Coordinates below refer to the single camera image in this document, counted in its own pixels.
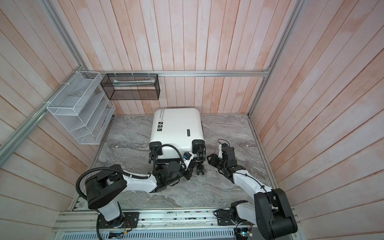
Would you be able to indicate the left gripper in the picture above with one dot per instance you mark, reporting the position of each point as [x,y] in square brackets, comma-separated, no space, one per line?
[190,170]

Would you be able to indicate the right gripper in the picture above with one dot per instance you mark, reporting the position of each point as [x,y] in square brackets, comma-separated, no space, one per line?
[213,159]

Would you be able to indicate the white and black suitcase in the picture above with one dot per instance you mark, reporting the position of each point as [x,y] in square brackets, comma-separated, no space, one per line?
[174,132]

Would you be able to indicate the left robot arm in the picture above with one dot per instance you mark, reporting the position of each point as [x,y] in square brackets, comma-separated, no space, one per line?
[100,186]

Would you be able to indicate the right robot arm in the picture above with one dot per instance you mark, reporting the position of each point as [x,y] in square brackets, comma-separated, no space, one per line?
[270,210]

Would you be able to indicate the green circuit board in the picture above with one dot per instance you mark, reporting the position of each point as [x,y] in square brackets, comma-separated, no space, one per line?
[244,233]

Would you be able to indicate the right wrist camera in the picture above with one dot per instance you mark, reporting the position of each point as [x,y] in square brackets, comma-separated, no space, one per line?
[221,146]

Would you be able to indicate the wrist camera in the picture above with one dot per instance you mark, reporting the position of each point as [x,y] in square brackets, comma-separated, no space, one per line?
[221,146]
[186,160]

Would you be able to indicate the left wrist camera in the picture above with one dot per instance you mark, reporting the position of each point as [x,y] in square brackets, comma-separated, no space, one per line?
[186,160]

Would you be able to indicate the aluminium front rail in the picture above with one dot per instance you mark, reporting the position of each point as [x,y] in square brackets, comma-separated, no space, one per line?
[169,219]

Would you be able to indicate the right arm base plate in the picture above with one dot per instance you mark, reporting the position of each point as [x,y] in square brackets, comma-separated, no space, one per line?
[226,217]

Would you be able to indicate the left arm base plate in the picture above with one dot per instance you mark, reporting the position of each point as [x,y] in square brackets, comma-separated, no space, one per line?
[129,220]

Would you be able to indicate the black mesh wall basket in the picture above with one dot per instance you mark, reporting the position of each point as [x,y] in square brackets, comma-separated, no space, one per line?
[131,86]

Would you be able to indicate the white wire mesh rack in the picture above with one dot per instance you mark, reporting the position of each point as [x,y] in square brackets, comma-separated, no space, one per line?
[81,109]

